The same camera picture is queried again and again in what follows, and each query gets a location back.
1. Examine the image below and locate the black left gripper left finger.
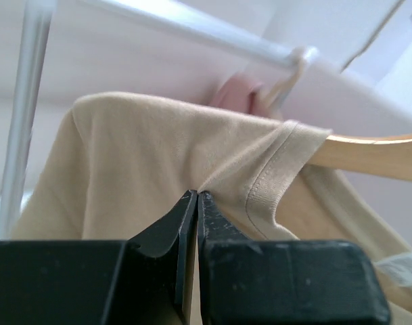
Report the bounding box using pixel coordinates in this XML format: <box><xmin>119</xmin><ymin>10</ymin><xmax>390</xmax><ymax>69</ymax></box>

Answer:
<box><xmin>127</xmin><ymin>190</ymin><xmax>196</xmax><ymax>324</ymax></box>

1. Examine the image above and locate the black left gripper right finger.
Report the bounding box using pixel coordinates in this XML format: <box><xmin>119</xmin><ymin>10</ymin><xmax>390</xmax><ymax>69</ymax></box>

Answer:
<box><xmin>198</xmin><ymin>192</ymin><xmax>260</xmax><ymax>324</ymax></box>

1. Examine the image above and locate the beige t shirt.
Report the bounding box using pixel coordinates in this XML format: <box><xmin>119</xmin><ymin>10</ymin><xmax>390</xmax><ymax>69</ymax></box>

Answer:
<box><xmin>12</xmin><ymin>92</ymin><xmax>412</xmax><ymax>324</ymax></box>

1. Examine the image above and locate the wooden hanger with pink shirt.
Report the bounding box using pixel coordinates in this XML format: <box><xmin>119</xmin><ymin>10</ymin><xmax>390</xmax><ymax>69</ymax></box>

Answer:
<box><xmin>259</xmin><ymin>60</ymin><xmax>308</xmax><ymax>110</ymax></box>

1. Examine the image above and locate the pink t shirt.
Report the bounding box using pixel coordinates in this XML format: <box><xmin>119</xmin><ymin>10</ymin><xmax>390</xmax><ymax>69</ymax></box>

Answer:
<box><xmin>209</xmin><ymin>74</ymin><xmax>272</xmax><ymax>118</ymax></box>

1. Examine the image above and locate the white clothes rack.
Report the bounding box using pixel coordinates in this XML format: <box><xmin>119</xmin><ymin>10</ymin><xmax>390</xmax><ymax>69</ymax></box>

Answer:
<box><xmin>0</xmin><ymin>1</ymin><xmax>318</xmax><ymax>240</ymax></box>

